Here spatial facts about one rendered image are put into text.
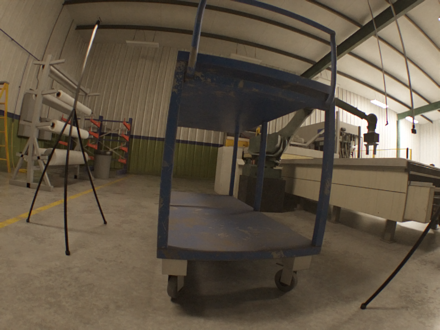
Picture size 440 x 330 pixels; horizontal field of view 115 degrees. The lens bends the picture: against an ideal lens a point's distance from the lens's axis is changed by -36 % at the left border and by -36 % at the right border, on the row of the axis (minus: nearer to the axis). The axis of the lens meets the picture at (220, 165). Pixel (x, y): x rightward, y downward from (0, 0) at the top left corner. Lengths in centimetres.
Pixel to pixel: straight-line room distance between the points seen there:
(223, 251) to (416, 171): 197
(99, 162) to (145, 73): 477
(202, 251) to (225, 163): 392
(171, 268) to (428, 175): 250
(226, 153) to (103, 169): 307
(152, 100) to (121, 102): 127
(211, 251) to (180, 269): 15
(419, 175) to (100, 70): 997
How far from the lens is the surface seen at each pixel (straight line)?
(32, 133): 372
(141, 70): 934
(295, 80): 97
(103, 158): 566
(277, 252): 95
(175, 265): 90
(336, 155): 567
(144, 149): 856
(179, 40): 920
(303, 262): 110
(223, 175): 468
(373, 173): 251
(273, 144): 322
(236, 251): 87
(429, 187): 218
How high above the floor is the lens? 62
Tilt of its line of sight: level
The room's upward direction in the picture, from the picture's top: 6 degrees clockwise
